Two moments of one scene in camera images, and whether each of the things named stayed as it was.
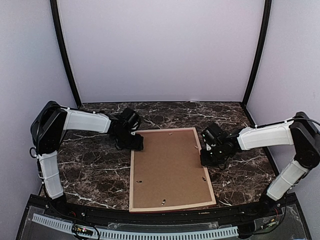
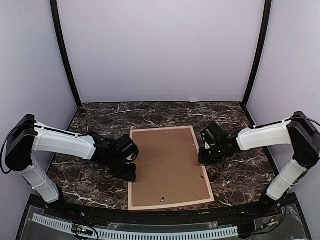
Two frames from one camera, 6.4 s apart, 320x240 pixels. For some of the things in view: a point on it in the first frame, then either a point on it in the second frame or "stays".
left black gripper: (137, 144) → (128, 176)
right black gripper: (206, 162) stays
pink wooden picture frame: (168, 173) stays
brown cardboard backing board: (168, 170) stays
